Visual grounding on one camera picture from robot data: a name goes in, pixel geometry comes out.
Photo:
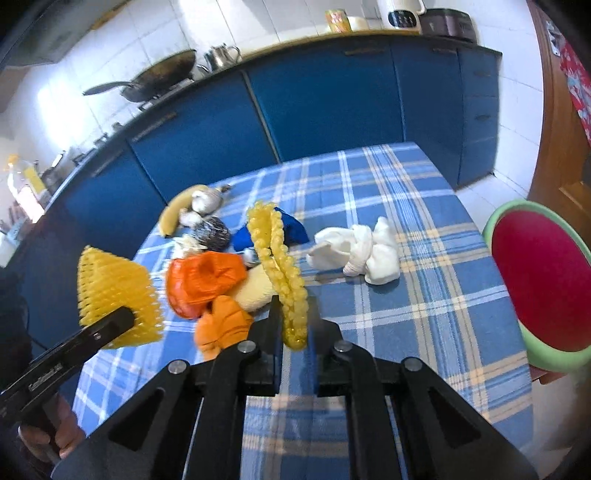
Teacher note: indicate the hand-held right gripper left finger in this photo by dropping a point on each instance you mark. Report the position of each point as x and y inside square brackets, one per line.
[275, 353]

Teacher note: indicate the long yellow foam fruit net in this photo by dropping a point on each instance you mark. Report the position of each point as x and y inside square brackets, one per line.
[279, 263]

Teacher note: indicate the white crumpled cloth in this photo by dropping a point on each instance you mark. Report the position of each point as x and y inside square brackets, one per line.
[369, 251]

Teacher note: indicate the wooden door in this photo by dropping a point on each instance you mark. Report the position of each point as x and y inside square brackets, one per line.
[554, 152]

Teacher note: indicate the black wok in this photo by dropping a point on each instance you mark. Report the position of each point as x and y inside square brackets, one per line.
[161, 76]

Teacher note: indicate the blue checked tablecloth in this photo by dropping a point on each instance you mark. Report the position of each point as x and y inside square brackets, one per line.
[415, 300]

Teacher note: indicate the steel wool scrubber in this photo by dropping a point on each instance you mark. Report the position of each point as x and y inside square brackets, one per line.
[211, 235]

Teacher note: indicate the orange plastic bag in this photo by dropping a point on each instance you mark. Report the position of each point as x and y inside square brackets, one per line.
[203, 281]

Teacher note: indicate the ginger root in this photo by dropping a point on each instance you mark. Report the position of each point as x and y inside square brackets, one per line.
[189, 217]

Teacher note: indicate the garlic bulb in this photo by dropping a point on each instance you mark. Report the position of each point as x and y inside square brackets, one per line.
[207, 198]

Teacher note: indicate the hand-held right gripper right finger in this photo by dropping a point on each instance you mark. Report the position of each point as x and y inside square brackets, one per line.
[318, 362]

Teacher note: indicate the small white crumpled paper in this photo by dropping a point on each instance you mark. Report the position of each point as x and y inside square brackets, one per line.
[187, 244]

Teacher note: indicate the yellow tin can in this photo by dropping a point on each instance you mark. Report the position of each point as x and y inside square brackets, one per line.
[338, 21]

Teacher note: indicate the orange peel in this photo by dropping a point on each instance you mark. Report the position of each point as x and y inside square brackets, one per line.
[221, 327]

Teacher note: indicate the range hood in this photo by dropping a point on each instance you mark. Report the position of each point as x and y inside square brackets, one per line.
[32, 27]

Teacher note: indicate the clear oil bottle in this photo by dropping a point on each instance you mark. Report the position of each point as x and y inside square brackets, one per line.
[23, 182]

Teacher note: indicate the blue kitchen cabinet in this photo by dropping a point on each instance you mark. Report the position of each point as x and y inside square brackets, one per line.
[323, 106]

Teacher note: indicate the wide yellow foam fruit net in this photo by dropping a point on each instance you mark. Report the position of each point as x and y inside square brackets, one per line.
[115, 286]

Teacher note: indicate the blue cloth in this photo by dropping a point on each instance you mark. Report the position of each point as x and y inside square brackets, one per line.
[291, 228]

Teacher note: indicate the yellow banana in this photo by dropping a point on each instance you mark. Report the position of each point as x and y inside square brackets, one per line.
[178, 210]

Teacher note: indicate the white electric kettle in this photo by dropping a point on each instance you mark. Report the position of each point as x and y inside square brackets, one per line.
[401, 14]

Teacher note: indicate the dark rice cooker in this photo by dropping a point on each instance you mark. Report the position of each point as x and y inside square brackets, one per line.
[450, 23]

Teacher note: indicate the small silver wrapper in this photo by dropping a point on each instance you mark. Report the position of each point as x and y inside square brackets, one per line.
[251, 256]

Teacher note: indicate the steel teapot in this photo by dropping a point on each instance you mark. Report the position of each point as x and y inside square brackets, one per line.
[224, 55]

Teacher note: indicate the red floral cloth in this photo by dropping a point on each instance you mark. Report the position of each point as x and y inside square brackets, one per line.
[577, 87]

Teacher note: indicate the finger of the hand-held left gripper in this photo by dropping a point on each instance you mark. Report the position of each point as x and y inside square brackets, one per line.
[108, 327]

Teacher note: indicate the pale yellow foam piece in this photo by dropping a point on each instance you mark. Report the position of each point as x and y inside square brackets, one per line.
[251, 290]

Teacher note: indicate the person's left hand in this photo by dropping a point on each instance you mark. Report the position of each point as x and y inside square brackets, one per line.
[71, 427]

